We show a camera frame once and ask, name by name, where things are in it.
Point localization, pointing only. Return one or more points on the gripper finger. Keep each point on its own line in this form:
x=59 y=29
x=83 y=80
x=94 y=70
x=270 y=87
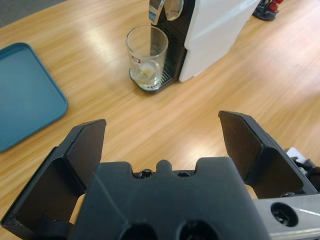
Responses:
x=57 y=175
x=262 y=165

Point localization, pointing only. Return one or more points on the clear drinking glass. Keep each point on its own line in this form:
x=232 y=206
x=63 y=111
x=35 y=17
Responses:
x=147 y=72

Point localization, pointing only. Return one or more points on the white capsule coffee machine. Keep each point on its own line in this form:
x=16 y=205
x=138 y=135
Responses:
x=212 y=37

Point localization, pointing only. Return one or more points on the red coffee capsule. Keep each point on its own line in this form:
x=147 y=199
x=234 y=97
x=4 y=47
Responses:
x=275 y=4

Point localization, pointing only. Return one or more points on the teal plastic tray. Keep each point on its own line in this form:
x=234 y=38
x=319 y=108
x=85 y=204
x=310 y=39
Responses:
x=25 y=100

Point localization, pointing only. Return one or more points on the black capsule holder with rods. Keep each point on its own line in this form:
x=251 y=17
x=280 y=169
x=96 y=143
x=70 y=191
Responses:
x=262 y=13

